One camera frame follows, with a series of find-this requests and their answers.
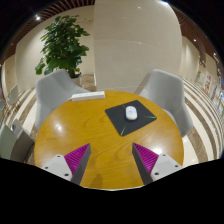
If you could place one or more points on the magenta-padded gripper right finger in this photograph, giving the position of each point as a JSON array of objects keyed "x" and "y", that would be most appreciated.
[{"x": 146, "y": 159}]

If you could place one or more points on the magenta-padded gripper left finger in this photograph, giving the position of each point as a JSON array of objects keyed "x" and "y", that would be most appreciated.
[{"x": 77, "y": 158}]

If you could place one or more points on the white cartoon-print computer mouse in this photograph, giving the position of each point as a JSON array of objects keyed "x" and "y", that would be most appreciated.
[{"x": 131, "y": 113}]

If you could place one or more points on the black mouse pad green lines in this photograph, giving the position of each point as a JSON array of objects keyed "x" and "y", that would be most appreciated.
[{"x": 116, "y": 116}]

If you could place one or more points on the white power strip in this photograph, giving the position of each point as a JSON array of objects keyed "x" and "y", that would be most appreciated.
[{"x": 88, "y": 96}]

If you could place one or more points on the grey shell chair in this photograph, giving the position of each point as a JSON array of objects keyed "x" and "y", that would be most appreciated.
[
  {"x": 166, "y": 91},
  {"x": 55, "y": 91}
]

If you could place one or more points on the group of pale chairs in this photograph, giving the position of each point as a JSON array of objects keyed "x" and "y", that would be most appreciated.
[{"x": 12, "y": 95}]

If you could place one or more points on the green potted plant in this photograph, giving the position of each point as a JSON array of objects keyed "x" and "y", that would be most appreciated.
[{"x": 63, "y": 45}]

